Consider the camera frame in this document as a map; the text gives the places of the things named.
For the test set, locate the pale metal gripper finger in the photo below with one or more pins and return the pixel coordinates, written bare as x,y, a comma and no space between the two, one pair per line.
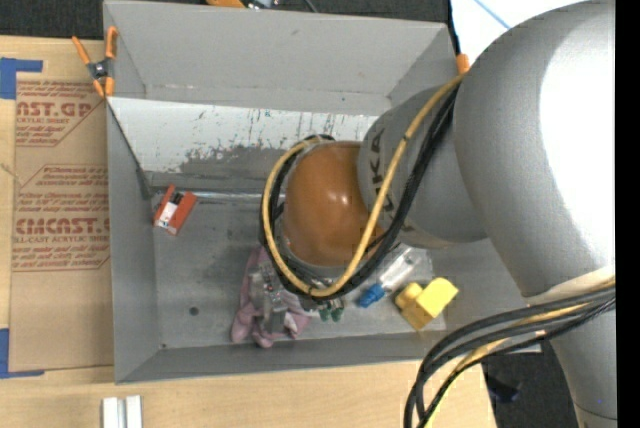
257,283
275,311

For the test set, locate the pink cloth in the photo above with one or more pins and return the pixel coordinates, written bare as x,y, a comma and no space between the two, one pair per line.
245,321

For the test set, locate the grey metal bin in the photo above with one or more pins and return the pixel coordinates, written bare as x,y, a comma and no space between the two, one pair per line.
210,266

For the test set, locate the clear plastic bottle blue cap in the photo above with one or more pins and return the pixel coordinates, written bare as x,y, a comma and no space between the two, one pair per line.
395,273

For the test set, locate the orange and white small box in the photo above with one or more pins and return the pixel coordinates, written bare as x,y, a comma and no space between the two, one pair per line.
175,212

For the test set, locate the yellow plastic block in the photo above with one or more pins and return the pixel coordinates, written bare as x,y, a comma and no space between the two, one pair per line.
430,301

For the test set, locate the brown cardboard board red print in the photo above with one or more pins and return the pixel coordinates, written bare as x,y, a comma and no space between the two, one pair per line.
60,306

